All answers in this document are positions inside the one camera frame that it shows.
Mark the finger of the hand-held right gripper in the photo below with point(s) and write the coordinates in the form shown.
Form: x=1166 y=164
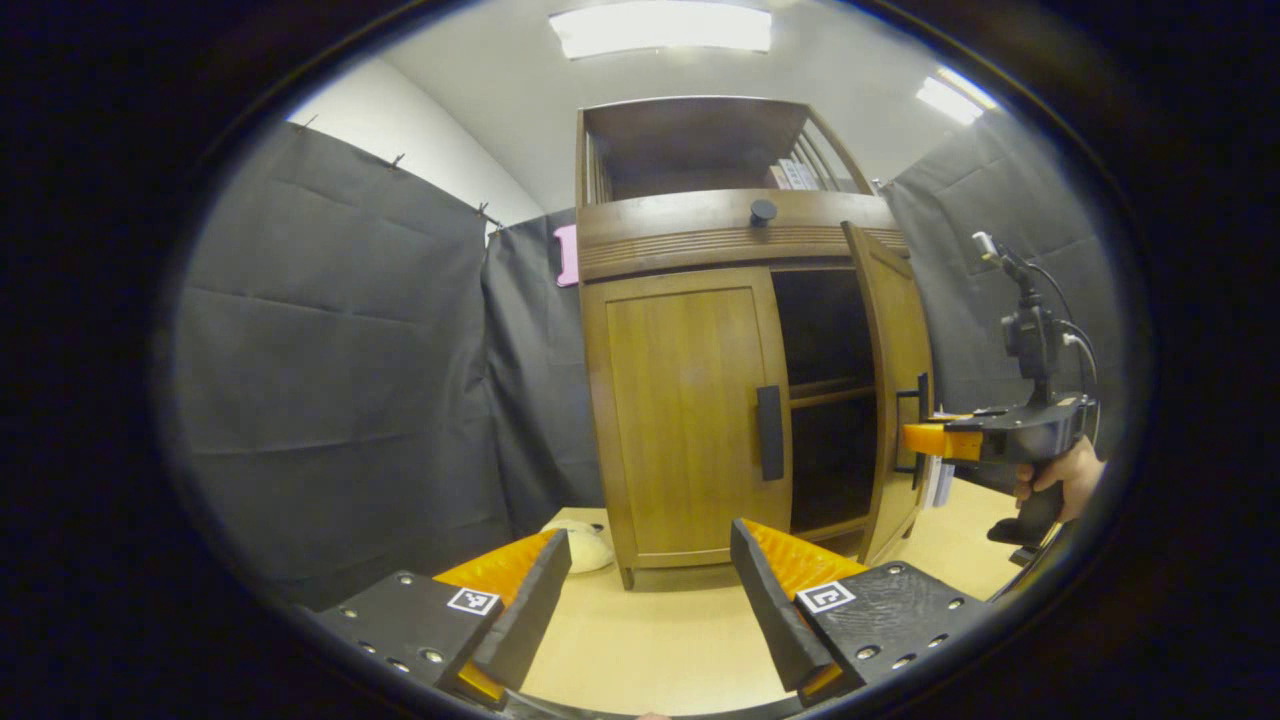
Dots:
x=930 y=440

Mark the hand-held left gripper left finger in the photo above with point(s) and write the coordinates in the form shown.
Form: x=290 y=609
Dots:
x=525 y=610

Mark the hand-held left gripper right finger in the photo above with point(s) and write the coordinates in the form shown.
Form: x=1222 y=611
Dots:
x=770 y=600

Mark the wooden shoe cabinet door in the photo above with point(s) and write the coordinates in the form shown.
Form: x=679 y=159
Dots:
x=895 y=320
x=680 y=420

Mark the wooden double-door shoe cabinet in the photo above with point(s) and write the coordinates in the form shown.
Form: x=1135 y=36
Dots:
x=690 y=240

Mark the wooden inner cabinet shelf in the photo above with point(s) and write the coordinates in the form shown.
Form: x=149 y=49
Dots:
x=830 y=392

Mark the wooden cabinet drawer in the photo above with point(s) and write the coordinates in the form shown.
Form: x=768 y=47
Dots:
x=680 y=235

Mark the standing book with white spine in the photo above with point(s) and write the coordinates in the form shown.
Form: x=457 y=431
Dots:
x=940 y=485

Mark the cream plush toy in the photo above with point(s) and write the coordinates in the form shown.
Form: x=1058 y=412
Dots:
x=585 y=548

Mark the black round drawer knob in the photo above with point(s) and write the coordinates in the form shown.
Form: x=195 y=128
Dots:
x=763 y=211

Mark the thin grey book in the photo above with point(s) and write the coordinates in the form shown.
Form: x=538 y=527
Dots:
x=809 y=175

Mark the thin white book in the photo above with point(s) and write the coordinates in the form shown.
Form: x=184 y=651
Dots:
x=793 y=174

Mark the thin brown book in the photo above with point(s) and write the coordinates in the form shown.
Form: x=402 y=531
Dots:
x=777 y=177

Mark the black backdrop cloth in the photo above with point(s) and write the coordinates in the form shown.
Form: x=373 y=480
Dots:
x=330 y=350

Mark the small ceiling light panel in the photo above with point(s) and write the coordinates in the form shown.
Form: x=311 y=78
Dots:
x=955 y=97

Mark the large ceiling light panel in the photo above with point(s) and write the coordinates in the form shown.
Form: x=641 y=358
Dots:
x=660 y=28

